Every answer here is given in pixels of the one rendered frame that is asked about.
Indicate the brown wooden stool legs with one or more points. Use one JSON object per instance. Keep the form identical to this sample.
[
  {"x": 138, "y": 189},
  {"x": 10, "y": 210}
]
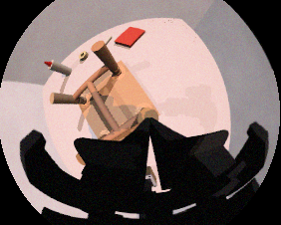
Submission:
[{"x": 101, "y": 50}]

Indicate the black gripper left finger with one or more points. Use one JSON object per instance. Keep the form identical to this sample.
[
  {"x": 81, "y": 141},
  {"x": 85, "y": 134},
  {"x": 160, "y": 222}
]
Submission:
[{"x": 131, "y": 153}]

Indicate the brown wooden stool seat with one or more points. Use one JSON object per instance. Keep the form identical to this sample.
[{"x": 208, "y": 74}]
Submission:
[{"x": 123, "y": 96}]

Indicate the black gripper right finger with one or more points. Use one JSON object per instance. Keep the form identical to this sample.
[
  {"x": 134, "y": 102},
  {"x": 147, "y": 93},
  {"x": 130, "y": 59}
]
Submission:
[{"x": 172, "y": 149}]

